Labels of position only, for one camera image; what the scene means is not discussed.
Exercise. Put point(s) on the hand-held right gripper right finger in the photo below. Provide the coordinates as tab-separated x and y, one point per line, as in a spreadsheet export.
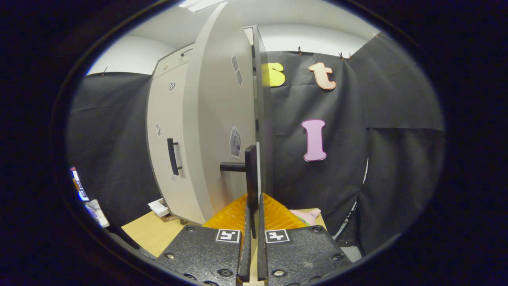
305	254

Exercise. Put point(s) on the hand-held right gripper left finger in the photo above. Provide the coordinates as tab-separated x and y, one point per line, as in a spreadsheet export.
202	254

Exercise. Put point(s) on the grey shoe cabinet door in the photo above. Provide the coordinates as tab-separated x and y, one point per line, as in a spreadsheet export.
166	119
214	119

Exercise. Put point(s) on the grey double-door shoe cabinet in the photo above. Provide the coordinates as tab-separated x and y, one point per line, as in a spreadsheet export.
265	119

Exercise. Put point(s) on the green and pink plush toy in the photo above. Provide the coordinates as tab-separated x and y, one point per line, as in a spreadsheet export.
305	216

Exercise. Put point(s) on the white booklet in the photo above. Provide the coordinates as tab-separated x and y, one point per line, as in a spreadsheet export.
158	206

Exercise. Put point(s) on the black backdrop cloth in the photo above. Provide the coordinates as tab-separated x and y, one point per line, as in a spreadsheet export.
337	167

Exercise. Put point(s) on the long ceiling light panel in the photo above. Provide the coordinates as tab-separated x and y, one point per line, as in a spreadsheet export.
198	4

